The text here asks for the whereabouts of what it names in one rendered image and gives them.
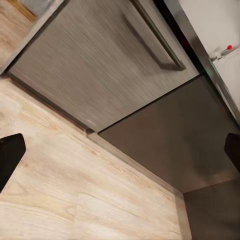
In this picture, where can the dishwasher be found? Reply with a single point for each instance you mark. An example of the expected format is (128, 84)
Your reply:
(98, 61)

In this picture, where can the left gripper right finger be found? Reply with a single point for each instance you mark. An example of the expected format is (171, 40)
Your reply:
(232, 149)

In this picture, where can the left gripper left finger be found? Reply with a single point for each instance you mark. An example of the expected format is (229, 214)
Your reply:
(12, 149)

